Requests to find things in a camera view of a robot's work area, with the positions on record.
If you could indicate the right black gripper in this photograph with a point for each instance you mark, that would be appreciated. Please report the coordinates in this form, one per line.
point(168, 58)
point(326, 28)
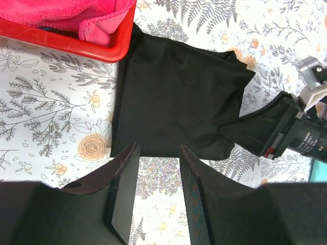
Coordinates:
point(282, 124)

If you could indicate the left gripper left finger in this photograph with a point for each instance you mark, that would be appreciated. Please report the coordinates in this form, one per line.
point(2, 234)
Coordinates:
point(95, 209)

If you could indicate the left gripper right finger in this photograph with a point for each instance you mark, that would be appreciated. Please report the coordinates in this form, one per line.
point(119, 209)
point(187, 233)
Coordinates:
point(222, 211)

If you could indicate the black t shirt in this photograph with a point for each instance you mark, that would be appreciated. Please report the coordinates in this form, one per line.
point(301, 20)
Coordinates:
point(170, 94)

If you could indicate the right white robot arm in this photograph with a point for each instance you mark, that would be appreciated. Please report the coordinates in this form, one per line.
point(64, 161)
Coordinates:
point(313, 95)

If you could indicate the teal folded shirt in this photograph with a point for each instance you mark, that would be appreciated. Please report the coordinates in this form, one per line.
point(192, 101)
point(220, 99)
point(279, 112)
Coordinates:
point(318, 172)

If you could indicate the floral table mat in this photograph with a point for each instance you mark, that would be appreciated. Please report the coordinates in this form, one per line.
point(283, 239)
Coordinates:
point(57, 108)

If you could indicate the red plastic bin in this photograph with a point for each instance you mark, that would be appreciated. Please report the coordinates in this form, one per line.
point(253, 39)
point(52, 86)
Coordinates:
point(68, 41)

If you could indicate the pink towel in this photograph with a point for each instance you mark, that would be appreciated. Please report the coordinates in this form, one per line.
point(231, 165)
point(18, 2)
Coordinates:
point(94, 21)

